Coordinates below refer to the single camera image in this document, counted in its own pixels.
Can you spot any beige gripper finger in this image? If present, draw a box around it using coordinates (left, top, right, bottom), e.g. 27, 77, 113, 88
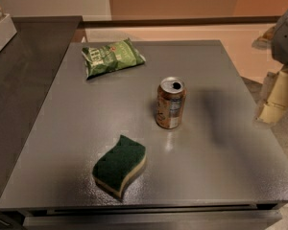
252, 26, 276, 49
255, 65, 288, 125

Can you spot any orange soda can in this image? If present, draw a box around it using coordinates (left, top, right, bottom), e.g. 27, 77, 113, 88
156, 77, 186, 129

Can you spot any green jalapeno chip bag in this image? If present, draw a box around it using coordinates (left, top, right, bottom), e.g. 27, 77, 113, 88
82, 38, 146, 80

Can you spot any green yellow sponge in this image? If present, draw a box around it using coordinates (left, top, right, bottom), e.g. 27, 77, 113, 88
92, 135, 146, 198

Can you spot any dark side counter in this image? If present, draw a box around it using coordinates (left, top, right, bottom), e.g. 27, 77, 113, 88
0, 16, 82, 197

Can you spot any white box on counter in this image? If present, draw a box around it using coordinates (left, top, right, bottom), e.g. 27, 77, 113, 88
0, 14, 17, 52

